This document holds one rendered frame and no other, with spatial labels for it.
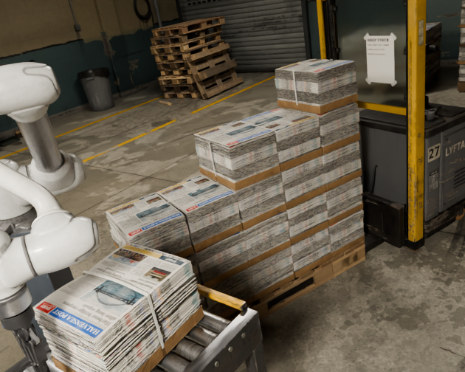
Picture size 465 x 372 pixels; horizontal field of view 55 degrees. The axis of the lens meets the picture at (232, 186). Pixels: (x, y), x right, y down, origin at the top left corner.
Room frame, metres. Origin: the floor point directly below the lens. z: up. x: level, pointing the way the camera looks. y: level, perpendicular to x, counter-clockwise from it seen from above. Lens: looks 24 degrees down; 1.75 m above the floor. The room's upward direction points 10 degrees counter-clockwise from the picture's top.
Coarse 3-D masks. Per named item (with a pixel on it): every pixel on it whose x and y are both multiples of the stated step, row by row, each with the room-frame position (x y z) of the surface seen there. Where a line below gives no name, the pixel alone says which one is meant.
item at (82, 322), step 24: (72, 288) 1.11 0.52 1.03; (96, 288) 1.10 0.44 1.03; (48, 312) 1.01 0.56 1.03; (72, 312) 1.00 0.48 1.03; (96, 312) 0.98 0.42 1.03; (120, 312) 0.96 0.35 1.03; (48, 336) 1.04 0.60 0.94; (72, 336) 0.93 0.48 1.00; (96, 336) 0.89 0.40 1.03; (120, 336) 0.93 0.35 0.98; (144, 336) 0.98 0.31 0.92; (72, 360) 0.99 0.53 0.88; (96, 360) 0.90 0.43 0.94; (120, 360) 0.92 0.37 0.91; (144, 360) 0.97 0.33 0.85
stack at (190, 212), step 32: (320, 160) 2.30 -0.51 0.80; (160, 192) 2.20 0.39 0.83; (192, 192) 2.12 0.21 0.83; (224, 192) 2.05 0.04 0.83; (256, 192) 2.09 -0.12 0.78; (288, 192) 2.18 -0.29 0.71; (128, 224) 1.88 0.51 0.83; (160, 224) 1.83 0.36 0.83; (192, 224) 1.91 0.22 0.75; (224, 224) 1.98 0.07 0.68; (256, 224) 2.08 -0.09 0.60; (288, 224) 2.16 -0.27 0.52; (192, 256) 1.88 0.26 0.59; (224, 256) 1.96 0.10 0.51; (256, 256) 2.05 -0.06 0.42; (288, 256) 2.15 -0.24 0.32; (320, 256) 2.27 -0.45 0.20; (224, 288) 1.95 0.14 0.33; (256, 288) 2.04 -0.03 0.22; (288, 288) 2.13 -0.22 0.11
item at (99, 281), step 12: (84, 276) 1.18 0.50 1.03; (96, 276) 1.16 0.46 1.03; (108, 276) 1.15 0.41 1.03; (108, 288) 1.09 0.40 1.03; (120, 288) 1.07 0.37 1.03; (144, 288) 1.05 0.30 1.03; (144, 300) 1.01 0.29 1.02; (156, 300) 1.04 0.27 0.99; (144, 312) 1.00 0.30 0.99; (156, 312) 1.03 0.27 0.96; (156, 336) 1.02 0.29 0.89; (156, 348) 1.01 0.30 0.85
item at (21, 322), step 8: (24, 312) 0.89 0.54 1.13; (32, 312) 0.91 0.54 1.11; (0, 320) 0.88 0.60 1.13; (8, 320) 0.87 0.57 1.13; (16, 320) 0.87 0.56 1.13; (24, 320) 0.88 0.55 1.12; (8, 328) 0.87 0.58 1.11; (16, 328) 0.87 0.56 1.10; (24, 328) 0.88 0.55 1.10; (32, 328) 0.89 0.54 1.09; (24, 336) 0.88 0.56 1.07
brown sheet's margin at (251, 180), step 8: (200, 168) 2.34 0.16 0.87; (272, 168) 2.14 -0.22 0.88; (208, 176) 2.27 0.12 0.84; (216, 176) 2.18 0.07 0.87; (256, 176) 2.09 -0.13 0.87; (264, 176) 2.11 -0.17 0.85; (224, 184) 2.12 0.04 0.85; (232, 184) 2.04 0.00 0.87; (240, 184) 2.04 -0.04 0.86; (248, 184) 2.06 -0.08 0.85
